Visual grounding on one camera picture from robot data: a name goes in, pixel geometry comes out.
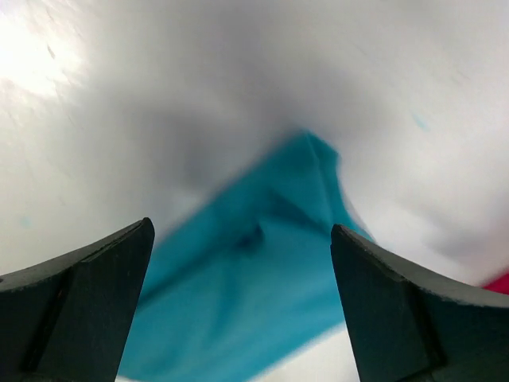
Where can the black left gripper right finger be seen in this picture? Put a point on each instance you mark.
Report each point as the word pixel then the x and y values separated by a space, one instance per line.
pixel 408 323

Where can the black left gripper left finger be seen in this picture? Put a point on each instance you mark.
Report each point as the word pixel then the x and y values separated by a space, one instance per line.
pixel 68 318

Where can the teal t-shirt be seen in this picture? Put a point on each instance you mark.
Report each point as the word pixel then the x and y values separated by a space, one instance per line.
pixel 246 280

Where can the folded red t-shirt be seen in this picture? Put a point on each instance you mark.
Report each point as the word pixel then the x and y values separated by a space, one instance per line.
pixel 500 284

